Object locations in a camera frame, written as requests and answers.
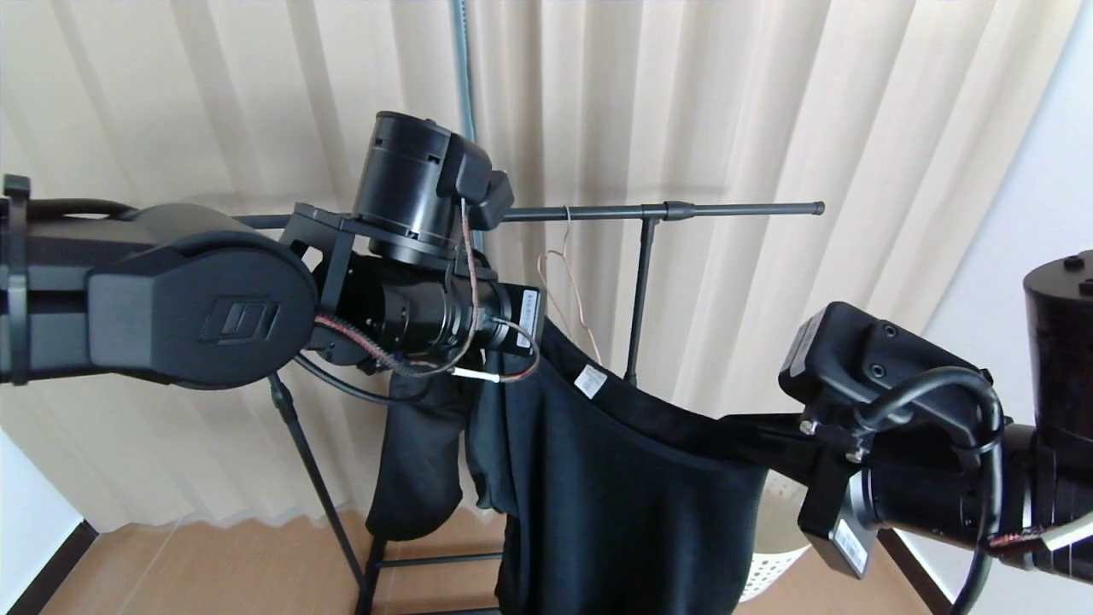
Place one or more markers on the beige curtain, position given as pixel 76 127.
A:
pixel 768 102

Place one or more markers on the black clothes rack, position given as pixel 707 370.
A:
pixel 734 208

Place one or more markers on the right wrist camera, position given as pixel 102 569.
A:
pixel 854 350

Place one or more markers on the white laundry basket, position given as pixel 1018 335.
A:
pixel 773 555

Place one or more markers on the black garment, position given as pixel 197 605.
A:
pixel 615 495

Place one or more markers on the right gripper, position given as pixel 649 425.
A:
pixel 922 500

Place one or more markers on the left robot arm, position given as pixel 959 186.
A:
pixel 171 290

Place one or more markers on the pink clothes hanger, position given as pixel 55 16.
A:
pixel 567 231

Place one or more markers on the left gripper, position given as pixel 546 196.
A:
pixel 410 312

